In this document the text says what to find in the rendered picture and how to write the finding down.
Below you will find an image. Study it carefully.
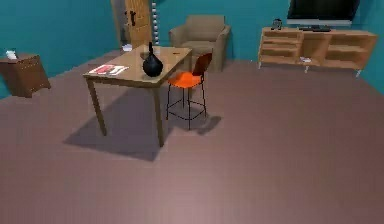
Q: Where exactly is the red and white book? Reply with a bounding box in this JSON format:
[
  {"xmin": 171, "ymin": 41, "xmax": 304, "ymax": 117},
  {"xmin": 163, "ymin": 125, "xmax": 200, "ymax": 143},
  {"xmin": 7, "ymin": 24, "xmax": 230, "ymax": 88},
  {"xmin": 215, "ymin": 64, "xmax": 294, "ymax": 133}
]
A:
[{"xmin": 88, "ymin": 64, "xmax": 130, "ymax": 77}]

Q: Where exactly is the orange chair with black legs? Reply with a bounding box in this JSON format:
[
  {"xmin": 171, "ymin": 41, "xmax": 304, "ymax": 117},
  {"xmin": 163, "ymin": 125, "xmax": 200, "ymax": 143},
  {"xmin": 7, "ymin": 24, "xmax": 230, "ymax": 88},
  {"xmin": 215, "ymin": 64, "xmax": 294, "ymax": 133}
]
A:
[{"xmin": 165, "ymin": 52, "xmax": 214, "ymax": 131}]

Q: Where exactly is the black round vase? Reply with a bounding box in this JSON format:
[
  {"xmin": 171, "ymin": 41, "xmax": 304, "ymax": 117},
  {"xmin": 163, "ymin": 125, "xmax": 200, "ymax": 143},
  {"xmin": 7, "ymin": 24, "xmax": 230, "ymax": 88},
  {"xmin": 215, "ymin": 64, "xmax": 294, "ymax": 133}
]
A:
[{"xmin": 142, "ymin": 41, "xmax": 164, "ymax": 78}]

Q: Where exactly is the light wooden table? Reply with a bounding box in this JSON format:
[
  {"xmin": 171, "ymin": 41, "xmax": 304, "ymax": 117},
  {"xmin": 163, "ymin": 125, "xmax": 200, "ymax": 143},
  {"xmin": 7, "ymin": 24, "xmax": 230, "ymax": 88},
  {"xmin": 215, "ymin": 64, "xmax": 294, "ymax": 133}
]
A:
[{"xmin": 82, "ymin": 44, "xmax": 194, "ymax": 148}]

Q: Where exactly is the beige armchair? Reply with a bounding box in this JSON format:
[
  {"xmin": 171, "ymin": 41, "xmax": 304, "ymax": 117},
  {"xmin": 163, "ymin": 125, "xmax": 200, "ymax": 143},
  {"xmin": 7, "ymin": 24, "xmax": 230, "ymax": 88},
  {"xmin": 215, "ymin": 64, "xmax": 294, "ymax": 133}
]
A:
[{"xmin": 168, "ymin": 14, "xmax": 232, "ymax": 73}]

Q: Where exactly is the white beaded floor lamp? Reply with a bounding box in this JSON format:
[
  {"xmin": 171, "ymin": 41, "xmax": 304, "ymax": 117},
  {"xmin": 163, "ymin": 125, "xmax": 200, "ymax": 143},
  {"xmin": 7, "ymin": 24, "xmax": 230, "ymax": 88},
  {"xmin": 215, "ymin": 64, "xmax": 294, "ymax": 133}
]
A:
[{"xmin": 151, "ymin": 0, "xmax": 160, "ymax": 46}]

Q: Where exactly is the wooden room door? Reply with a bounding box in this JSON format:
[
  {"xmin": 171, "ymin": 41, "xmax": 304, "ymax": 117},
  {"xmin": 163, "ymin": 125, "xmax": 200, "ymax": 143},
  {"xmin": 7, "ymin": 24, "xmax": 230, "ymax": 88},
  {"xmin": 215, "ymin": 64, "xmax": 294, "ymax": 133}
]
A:
[{"xmin": 123, "ymin": 0, "xmax": 154, "ymax": 49}]

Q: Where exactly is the light wooden shelf unit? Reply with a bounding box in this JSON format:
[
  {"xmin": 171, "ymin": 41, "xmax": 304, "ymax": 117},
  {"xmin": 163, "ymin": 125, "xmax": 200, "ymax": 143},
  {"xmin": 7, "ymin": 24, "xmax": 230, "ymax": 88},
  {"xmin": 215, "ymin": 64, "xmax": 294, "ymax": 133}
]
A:
[{"xmin": 257, "ymin": 27, "xmax": 379, "ymax": 78}]

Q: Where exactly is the black remote control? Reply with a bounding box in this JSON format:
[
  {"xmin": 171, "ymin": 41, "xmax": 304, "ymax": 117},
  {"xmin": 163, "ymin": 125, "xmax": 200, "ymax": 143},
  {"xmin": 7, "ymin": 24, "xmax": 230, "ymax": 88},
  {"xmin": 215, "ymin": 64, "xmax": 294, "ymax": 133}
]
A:
[{"xmin": 298, "ymin": 26, "xmax": 332, "ymax": 33}]

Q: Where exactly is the black television set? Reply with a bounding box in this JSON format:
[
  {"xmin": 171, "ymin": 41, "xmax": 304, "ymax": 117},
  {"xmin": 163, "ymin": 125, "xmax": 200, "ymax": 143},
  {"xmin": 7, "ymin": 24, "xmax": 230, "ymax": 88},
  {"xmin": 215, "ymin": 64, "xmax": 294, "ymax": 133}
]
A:
[{"xmin": 286, "ymin": 0, "xmax": 361, "ymax": 27}]

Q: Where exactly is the dark brown side cabinet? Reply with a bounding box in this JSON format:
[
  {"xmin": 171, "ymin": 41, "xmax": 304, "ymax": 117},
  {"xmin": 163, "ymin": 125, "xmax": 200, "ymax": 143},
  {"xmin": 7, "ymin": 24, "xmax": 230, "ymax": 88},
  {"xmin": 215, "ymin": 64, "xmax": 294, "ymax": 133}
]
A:
[{"xmin": 0, "ymin": 53, "xmax": 52, "ymax": 99}]

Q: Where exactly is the black door handle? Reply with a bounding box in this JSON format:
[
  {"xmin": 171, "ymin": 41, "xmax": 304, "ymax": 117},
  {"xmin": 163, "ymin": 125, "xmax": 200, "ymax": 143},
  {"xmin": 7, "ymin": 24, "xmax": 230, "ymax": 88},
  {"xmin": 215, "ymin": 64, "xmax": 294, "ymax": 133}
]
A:
[{"xmin": 124, "ymin": 10, "xmax": 137, "ymax": 27}]

